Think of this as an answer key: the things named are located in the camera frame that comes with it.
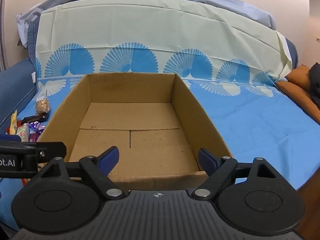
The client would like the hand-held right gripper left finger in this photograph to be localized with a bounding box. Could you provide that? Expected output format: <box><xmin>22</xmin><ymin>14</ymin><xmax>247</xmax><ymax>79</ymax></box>
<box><xmin>37</xmin><ymin>146</ymin><xmax>125</xmax><ymax>200</ymax></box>

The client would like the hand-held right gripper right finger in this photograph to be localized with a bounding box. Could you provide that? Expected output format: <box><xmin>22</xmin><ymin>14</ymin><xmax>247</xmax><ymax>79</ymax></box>
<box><xmin>192</xmin><ymin>148</ymin><xmax>283</xmax><ymax>202</ymax></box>

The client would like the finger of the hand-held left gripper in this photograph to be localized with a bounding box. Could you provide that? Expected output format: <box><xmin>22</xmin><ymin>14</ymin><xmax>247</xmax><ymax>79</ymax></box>
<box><xmin>0</xmin><ymin>135</ymin><xmax>22</xmax><ymax>143</ymax></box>
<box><xmin>22</xmin><ymin>142</ymin><xmax>67</xmax><ymax>165</ymax></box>

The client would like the green label snack packet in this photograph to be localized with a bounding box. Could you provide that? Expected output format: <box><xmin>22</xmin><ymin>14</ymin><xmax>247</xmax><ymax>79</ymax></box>
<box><xmin>15</xmin><ymin>124</ymin><xmax>30</xmax><ymax>143</ymax></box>

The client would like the yellow candy stick packet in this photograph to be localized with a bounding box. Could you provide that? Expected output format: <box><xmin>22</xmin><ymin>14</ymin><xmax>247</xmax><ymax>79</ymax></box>
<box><xmin>10</xmin><ymin>110</ymin><xmax>18</xmax><ymax>133</ymax></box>

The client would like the purple snack packet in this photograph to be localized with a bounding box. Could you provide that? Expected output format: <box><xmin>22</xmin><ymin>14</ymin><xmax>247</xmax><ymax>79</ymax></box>
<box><xmin>27</xmin><ymin>121</ymin><xmax>46</xmax><ymax>134</ymax></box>

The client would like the black snack packet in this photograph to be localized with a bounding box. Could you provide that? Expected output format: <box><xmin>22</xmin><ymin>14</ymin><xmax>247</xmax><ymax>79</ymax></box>
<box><xmin>21</xmin><ymin>114</ymin><xmax>48</xmax><ymax>125</ymax></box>

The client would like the clear bag of cookies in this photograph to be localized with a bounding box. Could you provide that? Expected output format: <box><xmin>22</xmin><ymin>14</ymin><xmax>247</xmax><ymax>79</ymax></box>
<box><xmin>35</xmin><ymin>90</ymin><xmax>51</xmax><ymax>115</ymax></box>

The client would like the cardboard box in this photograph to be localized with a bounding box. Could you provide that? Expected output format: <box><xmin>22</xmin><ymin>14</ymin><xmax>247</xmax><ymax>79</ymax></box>
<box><xmin>37</xmin><ymin>73</ymin><xmax>234</xmax><ymax>184</ymax></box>

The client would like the blue cream fan-print sheet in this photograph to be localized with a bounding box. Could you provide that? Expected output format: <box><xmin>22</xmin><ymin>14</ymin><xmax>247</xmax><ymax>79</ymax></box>
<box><xmin>0</xmin><ymin>0</ymin><xmax>320</xmax><ymax>230</ymax></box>

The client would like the grey curtain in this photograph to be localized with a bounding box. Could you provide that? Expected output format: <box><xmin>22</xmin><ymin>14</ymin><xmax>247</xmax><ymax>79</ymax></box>
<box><xmin>0</xmin><ymin>0</ymin><xmax>7</xmax><ymax>70</ymax></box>

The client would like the orange cushion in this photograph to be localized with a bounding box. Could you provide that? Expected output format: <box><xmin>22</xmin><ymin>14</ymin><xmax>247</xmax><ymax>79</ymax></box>
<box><xmin>275</xmin><ymin>65</ymin><xmax>320</xmax><ymax>125</ymax></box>

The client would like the dark cloth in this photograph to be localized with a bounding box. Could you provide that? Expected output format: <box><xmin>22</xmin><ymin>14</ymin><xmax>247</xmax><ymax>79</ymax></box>
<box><xmin>309</xmin><ymin>64</ymin><xmax>320</xmax><ymax>100</ymax></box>

